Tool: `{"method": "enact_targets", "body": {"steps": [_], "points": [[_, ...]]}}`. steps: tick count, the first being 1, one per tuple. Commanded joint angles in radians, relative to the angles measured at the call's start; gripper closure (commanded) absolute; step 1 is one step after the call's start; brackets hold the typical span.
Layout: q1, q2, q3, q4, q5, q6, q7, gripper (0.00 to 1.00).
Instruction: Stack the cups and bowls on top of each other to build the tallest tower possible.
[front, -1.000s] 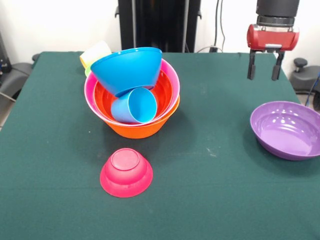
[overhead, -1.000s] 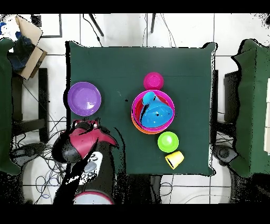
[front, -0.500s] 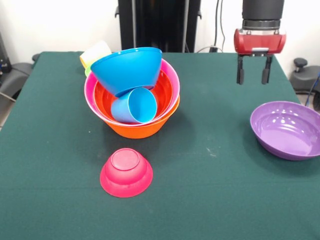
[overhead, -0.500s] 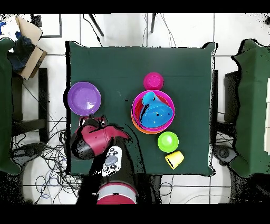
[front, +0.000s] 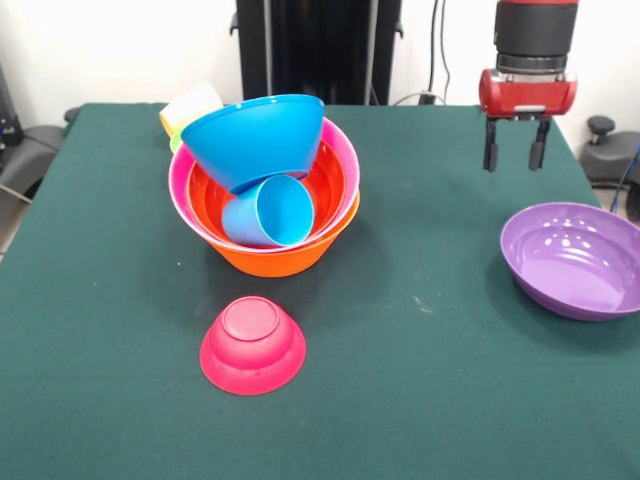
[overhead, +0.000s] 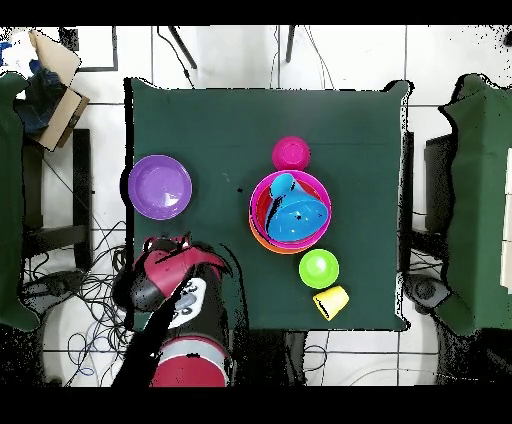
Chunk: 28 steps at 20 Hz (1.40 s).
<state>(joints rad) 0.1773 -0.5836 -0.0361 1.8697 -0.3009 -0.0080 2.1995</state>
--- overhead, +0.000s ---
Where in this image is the large pink bowl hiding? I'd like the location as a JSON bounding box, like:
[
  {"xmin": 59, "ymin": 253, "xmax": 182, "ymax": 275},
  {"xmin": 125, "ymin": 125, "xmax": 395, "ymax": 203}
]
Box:
[{"xmin": 248, "ymin": 169, "xmax": 334, "ymax": 251}]

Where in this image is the blue cup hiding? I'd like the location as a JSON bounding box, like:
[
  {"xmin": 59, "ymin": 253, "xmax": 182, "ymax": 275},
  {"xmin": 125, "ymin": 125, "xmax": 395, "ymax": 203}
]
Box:
[{"xmin": 269, "ymin": 172, "xmax": 299, "ymax": 200}]

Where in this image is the large orange bowl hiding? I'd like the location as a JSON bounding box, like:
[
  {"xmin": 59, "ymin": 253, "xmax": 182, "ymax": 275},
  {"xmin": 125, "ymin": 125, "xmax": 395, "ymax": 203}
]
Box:
[{"xmin": 248, "ymin": 217, "xmax": 317, "ymax": 256}]

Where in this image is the medium blue bowl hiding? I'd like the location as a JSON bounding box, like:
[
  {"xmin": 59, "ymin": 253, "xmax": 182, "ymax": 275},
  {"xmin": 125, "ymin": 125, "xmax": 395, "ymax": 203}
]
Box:
[{"xmin": 265, "ymin": 187, "xmax": 331, "ymax": 243}]

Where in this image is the small crimson bowl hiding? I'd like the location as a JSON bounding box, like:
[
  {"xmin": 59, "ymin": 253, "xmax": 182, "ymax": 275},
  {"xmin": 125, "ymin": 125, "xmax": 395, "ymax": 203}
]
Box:
[{"xmin": 271, "ymin": 135, "xmax": 312, "ymax": 172}]

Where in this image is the small green bowl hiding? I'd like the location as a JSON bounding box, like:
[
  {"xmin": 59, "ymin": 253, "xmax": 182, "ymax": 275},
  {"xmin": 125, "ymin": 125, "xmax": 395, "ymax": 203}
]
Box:
[{"xmin": 298, "ymin": 248, "xmax": 340, "ymax": 290}]

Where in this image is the dark green tablecloth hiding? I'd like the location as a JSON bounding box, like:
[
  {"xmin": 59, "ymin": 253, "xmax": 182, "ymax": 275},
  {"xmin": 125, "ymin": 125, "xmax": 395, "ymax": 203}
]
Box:
[{"xmin": 124, "ymin": 76, "xmax": 413, "ymax": 334}]

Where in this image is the purple bowl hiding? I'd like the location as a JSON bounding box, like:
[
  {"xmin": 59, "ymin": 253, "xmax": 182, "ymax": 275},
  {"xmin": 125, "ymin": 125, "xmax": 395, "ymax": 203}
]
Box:
[{"xmin": 127, "ymin": 154, "xmax": 193, "ymax": 221}]

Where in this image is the yellow cup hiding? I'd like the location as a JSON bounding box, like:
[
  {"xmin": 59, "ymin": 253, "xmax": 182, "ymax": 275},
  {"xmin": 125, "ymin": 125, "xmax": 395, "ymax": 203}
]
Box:
[{"xmin": 312, "ymin": 284, "xmax": 350, "ymax": 322}]

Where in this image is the black tripod leg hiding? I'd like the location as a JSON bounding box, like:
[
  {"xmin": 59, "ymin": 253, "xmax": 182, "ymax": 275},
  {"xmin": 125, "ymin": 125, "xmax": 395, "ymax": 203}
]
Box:
[
  {"xmin": 167, "ymin": 25, "xmax": 198, "ymax": 70},
  {"xmin": 284, "ymin": 25, "xmax": 297, "ymax": 64}
]

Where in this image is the black stool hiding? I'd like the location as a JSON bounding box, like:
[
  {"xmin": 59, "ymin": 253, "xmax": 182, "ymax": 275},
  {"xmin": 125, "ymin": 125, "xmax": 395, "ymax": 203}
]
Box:
[{"xmin": 21, "ymin": 127, "xmax": 94, "ymax": 273}]

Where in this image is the cardboard box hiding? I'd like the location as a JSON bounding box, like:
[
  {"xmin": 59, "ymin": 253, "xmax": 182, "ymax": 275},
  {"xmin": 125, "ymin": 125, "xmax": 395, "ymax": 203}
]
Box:
[{"xmin": 13, "ymin": 29, "xmax": 91, "ymax": 153}]

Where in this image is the green cloth covered table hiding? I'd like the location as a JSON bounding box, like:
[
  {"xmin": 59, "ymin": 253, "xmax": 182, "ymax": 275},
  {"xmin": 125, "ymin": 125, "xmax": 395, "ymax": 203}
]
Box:
[
  {"xmin": 0, "ymin": 71, "xmax": 41, "ymax": 333},
  {"xmin": 431, "ymin": 72, "xmax": 512, "ymax": 337}
]

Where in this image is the tangle of cables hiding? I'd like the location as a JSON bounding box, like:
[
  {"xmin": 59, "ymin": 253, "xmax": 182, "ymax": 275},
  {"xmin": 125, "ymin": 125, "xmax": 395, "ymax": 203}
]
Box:
[{"xmin": 19, "ymin": 219, "xmax": 137, "ymax": 387}]

